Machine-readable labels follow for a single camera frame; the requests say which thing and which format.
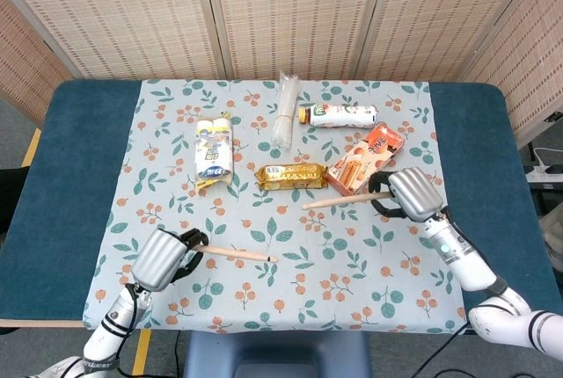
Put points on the gold biscuit packet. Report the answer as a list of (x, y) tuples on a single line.
[(292, 177)]

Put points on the white power strip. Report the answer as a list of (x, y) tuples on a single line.
[(543, 174)]

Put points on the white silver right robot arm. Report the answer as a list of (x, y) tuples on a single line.
[(466, 263)]

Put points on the orange snack box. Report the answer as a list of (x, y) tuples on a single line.
[(365, 158)]

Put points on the black screen clip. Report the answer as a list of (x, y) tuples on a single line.
[(552, 118)]

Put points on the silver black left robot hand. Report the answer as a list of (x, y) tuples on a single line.
[(156, 261)]

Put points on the woven bamboo screen panel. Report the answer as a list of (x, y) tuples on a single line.
[(123, 17), (294, 17), (532, 66), (26, 66), (440, 17)]

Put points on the clear bag of straws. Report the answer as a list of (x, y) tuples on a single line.
[(285, 110)]

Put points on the person in black clothing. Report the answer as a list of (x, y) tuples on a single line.
[(11, 193)]

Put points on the blue table cover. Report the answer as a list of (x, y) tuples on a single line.
[(66, 154)]

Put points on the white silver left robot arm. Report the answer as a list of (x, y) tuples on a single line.
[(112, 325)]

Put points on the tan fabric bundle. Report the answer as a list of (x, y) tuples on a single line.
[(555, 237)]

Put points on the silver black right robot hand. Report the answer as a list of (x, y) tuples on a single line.
[(415, 195)]

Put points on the wooden stick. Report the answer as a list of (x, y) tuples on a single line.
[(237, 253), (343, 201)]

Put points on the white labelled drink bottle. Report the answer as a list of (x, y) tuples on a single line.
[(338, 115)]

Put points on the white yellow tissue pack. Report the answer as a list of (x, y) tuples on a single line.
[(213, 149)]

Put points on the floral leaf berry tablecloth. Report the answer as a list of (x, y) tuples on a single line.
[(281, 290)]

